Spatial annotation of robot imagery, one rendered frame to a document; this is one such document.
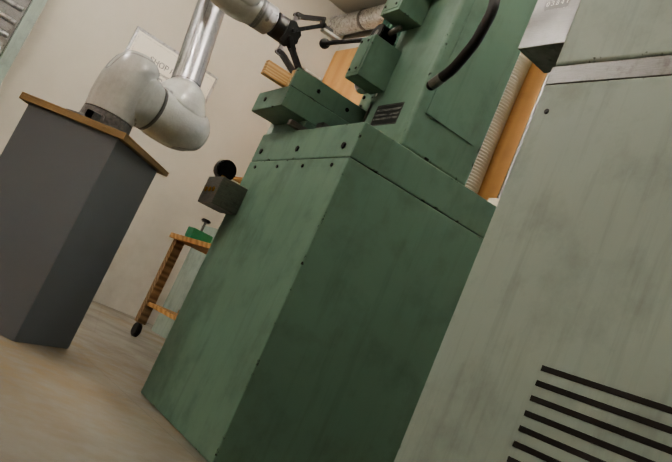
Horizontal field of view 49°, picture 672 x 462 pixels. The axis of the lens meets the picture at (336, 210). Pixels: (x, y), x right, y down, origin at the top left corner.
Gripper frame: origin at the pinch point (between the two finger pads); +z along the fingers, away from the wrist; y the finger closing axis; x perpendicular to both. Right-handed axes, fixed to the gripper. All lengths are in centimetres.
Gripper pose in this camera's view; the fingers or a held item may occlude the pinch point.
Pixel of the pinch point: (327, 59)
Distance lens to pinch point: 226.3
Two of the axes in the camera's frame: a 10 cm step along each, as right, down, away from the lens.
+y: 4.4, -8.9, 1.0
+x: -4.4, -1.2, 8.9
